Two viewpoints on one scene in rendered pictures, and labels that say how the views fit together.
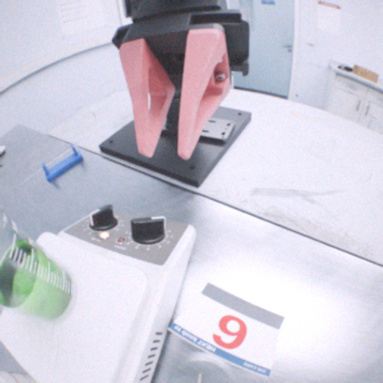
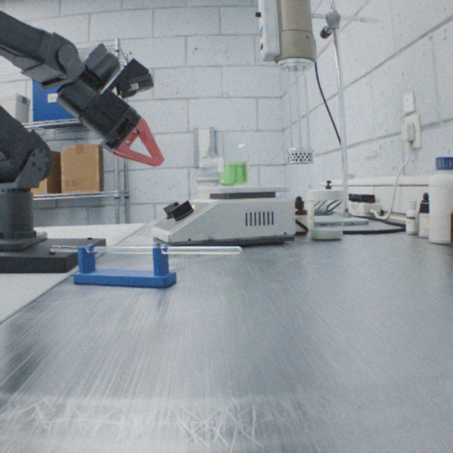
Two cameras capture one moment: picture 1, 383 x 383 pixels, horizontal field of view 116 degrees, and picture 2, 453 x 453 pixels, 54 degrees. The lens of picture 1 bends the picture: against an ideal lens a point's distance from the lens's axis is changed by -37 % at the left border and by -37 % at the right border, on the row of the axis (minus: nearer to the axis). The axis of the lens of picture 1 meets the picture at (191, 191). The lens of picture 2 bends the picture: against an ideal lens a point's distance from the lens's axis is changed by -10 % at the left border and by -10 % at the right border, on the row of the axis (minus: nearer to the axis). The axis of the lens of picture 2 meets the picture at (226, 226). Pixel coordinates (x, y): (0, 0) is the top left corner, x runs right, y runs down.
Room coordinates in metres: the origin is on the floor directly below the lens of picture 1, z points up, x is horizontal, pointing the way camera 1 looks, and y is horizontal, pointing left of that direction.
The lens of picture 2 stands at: (0.54, 0.70, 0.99)
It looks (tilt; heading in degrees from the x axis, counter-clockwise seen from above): 4 degrees down; 230
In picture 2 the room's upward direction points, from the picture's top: 2 degrees counter-clockwise
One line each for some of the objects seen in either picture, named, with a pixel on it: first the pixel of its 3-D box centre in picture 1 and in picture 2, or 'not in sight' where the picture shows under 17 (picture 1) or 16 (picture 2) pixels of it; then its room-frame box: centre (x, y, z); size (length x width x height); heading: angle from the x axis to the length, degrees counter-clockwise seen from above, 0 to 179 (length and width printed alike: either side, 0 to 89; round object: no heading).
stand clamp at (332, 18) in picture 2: not in sight; (328, 25); (-0.45, -0.04, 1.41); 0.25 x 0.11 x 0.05; 142
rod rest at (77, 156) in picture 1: (61, 160); (122, 264); (0.32, 0.28, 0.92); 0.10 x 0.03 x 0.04; 127
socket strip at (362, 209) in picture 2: not in sight; (351, 206); (-0.72, -0.19, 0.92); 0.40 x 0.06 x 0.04; 52
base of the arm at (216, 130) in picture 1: (181, 109); (13, 216); (0.35, 0.00, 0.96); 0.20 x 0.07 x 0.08; 59
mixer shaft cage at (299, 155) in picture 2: not in sight; (298, 112); (-0.35, -0.07, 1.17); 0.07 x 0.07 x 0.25
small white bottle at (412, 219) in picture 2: not in sight; (412, 217); (-0.24, 0.29, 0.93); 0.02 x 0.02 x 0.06
